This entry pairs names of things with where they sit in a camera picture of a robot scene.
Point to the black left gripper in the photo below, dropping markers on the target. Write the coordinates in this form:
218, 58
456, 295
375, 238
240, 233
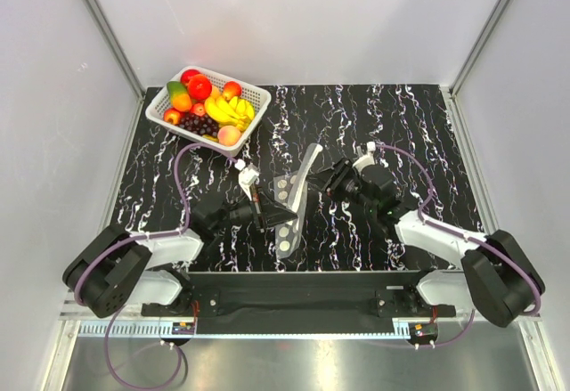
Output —
267, 213

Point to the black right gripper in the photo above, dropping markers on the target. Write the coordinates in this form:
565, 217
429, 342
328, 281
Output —
330, 181

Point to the clear dotted zip top bag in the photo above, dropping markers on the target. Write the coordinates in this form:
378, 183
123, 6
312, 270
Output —
291, 191

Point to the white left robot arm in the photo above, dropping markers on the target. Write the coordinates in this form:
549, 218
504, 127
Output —
118, 267

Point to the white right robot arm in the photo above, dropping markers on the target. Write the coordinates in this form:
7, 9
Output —
493, 275

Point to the peach fruit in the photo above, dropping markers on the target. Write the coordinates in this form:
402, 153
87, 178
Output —
228, 135

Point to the yellow banana bunch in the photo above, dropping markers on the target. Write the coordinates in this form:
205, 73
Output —
237, 112

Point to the dark purple grape bunch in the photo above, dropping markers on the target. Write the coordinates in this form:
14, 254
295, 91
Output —
199, 125

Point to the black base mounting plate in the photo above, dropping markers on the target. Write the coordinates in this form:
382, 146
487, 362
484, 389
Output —
263, 305

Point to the small red apple front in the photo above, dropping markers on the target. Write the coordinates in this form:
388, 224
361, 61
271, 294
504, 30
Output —
173, 116

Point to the green orange mango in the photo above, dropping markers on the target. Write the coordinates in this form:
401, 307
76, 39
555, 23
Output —
175, 88

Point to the left connector board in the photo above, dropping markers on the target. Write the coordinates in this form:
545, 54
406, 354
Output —
183, 328

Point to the connector board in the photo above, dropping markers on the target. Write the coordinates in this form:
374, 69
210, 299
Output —
183, 328
425, 329

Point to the red apple back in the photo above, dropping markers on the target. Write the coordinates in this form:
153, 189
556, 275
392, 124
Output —
187, 75

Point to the right connector board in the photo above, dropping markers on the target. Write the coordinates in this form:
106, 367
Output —
425, 329

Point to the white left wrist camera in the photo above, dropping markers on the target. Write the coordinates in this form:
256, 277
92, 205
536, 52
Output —
247, 177

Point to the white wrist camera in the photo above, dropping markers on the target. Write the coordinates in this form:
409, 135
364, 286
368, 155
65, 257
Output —
247, 177
365, 156

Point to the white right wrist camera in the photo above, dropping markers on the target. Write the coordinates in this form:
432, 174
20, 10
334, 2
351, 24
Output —
365, 156

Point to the aluminium front rail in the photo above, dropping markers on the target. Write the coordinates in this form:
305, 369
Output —
131, 323

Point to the right aluminium frame post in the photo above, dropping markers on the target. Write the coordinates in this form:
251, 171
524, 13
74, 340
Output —
484, 36

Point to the aluminium frame post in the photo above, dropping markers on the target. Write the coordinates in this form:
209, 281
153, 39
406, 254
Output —
484, 36
101, 21

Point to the left aluminium frame post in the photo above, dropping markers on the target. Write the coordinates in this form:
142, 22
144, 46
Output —
101, 21

